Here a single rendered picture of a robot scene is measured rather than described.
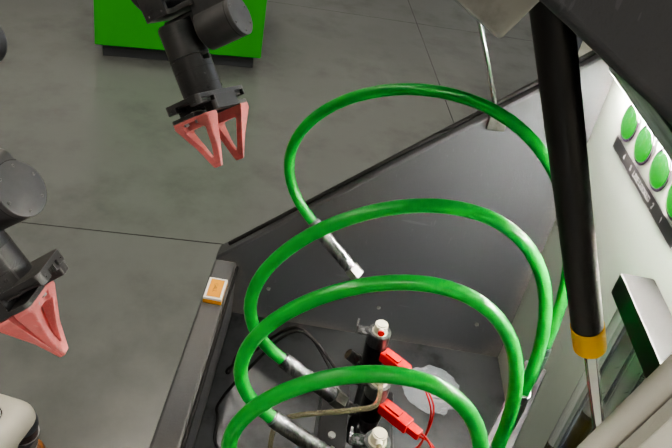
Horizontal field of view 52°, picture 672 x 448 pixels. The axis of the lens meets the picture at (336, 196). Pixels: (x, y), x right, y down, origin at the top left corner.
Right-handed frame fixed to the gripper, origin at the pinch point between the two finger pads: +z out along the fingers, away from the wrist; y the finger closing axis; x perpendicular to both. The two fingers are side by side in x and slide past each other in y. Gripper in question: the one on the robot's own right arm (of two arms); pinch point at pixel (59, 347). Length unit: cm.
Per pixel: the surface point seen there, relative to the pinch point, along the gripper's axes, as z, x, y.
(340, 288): 2.2, -13.1, 32.3
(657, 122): 11, 5, 69
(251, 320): 6.5, -1.8, 20.2
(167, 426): 20.0, 9.2, -0.9
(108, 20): -37, 336, -68
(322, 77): 52, 358, 22
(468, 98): -2, 5, 51
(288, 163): -1.5, 17.9, 29.1
